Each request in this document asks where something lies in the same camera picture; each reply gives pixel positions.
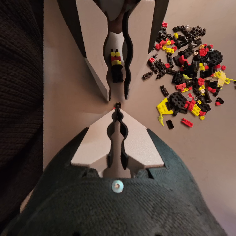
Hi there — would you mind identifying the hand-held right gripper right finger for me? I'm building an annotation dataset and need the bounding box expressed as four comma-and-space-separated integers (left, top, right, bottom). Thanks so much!
119, 108, 165, 177

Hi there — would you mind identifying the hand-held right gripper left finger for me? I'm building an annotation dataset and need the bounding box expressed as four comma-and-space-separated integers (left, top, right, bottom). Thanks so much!
70, 108, 119, 178

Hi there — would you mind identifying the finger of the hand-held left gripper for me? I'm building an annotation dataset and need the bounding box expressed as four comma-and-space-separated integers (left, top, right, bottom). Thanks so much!
76, 0, 111, 102
122, 0, 155, 100

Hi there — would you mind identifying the black red yellow lego assembly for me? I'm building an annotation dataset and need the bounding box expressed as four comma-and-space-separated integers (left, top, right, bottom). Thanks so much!
110, 49, 124, 83

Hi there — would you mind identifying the yellow lego wedge plate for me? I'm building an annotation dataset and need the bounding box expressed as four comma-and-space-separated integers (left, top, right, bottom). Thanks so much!
156, 98, 174, 117

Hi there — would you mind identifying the red lego clip plate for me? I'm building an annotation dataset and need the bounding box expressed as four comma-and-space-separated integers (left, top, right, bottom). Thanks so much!
181, 118, 194, 128

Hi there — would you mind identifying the black round lego plate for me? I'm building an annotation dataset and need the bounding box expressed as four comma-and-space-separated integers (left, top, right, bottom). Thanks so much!
169, 92, 186, 108

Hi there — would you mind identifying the pile of loose lego pieces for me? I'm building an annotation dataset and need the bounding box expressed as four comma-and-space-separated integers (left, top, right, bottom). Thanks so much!
142, 21, 236, 120

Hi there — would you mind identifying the person's left hand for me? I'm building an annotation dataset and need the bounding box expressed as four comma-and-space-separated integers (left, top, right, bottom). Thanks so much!
108, 18, 123, 34

